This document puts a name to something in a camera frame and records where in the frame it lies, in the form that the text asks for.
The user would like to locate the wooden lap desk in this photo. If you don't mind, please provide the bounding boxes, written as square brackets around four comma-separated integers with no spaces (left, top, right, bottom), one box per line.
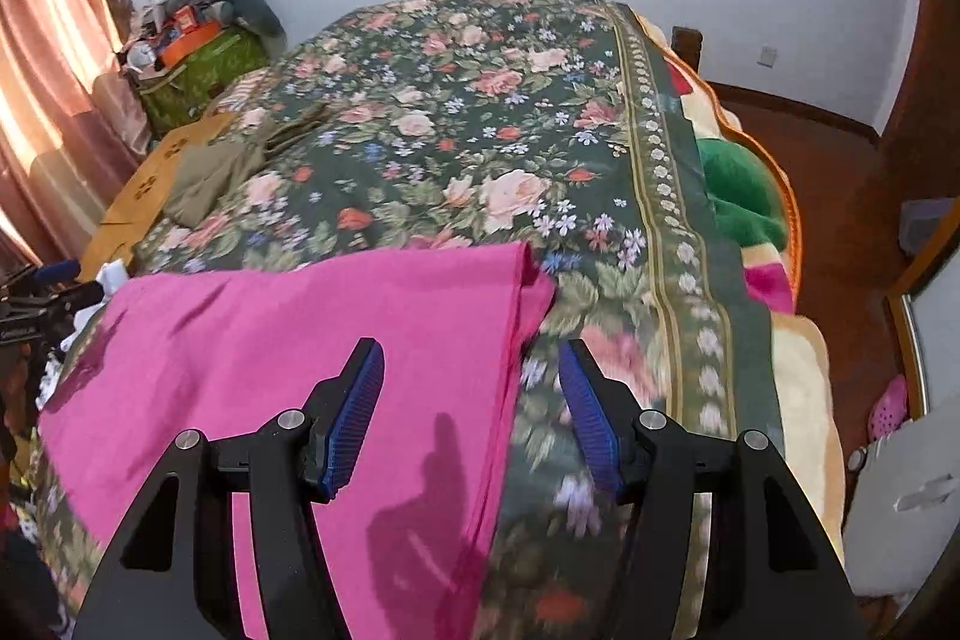
[80,112,236,281]

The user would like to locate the white wall socket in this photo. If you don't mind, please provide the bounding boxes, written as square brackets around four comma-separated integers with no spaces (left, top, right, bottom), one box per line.
[758,46,778,68]

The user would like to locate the orange box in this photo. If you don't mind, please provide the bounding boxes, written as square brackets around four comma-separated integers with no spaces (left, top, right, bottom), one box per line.
[160,21,221,68]

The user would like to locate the pink pants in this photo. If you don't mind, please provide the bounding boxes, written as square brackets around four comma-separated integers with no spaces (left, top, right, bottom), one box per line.
[35,240,559,640]

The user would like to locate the white paper clutter pile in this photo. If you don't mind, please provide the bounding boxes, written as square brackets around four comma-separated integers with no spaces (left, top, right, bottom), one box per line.
[59,259,130,354]

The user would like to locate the floral bed cover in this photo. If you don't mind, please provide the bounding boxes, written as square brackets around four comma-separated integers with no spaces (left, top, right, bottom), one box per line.
[29,0,790,640]

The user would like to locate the green storage bag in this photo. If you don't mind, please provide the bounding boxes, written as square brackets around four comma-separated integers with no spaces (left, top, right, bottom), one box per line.
[135,28,270,140]

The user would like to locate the pink striped curtain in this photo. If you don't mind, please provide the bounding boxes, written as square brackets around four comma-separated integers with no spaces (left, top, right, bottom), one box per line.
[2,0,149,262]

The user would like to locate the olive green pants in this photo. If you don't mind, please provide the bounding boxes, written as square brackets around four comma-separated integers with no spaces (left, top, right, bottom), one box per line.
[163,104,331,229]

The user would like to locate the colourful fleece blanket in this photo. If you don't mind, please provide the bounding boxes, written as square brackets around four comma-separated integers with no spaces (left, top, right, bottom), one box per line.
[635,14,844,551]

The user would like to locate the pink slipper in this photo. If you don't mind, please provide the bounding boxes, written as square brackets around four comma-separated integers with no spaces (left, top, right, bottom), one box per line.
[867,375,908,440]

